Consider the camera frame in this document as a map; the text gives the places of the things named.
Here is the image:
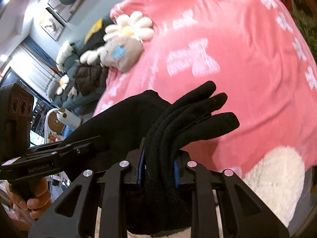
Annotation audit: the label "dark brown puffer jacket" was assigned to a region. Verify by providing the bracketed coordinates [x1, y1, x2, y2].
[73, 63, 109, 96]

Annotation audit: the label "black knit gloves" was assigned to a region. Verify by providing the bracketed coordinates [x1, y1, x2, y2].
[58, 80, 240, 236]

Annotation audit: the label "white plush toy on sofa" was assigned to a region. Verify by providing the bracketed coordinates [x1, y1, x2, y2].
[55, 41, 74, 72]

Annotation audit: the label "small daisy pillow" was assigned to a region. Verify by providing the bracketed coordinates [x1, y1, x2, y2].
[55, 75, 70, 95]

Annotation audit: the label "pink bow-print blanket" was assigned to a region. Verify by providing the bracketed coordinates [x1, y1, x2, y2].
[95, 0, 316, 175]

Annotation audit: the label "framed bird picture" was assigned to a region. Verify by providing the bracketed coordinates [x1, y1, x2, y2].
[39, 8, 64, 41]

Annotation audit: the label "person's left hand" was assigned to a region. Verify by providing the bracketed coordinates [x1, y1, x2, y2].
[5, 177, 52, 220]

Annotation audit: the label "white daisy flower pillow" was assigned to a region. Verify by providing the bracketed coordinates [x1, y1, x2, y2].
[103, 11, 155, 42]

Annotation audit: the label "grey bear plush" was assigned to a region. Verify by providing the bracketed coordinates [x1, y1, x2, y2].
[79, 36, 144, 73]

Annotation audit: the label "cream fluffy cushion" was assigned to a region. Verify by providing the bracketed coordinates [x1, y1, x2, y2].
[243, 146, 305, 227]

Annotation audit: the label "yellow black cushion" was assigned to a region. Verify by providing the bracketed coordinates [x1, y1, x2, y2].
[84, 18, 103, 44]

